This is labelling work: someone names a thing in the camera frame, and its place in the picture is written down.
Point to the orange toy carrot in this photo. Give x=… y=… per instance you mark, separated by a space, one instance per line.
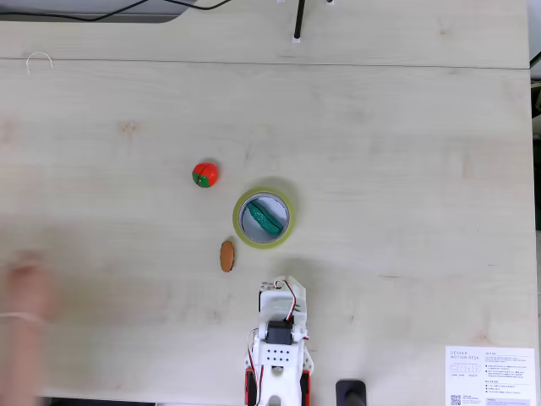
x=227 y=256

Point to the white printed paper sheet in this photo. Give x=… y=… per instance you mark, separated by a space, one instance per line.
x=490 y=376

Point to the grey mat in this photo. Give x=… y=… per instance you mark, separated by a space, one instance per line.
x=139 y=18

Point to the red table clamp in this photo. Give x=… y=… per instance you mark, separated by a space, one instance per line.
x=249 y=387
x=307 y=387

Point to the green toy cucumber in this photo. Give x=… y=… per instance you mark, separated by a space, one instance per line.
x=264 y=217

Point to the black stand pole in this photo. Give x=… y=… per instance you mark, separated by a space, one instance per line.
x=298 y=21

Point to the black desk clamp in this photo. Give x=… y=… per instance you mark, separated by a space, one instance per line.
x=351 y=391

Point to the yellow-green tape roll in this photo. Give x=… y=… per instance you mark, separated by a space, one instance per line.
x=264 y=245

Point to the red green toy tomato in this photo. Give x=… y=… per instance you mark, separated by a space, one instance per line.
x=206 y=174

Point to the person's hand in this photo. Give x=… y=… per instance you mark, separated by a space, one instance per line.
x=27 y=287

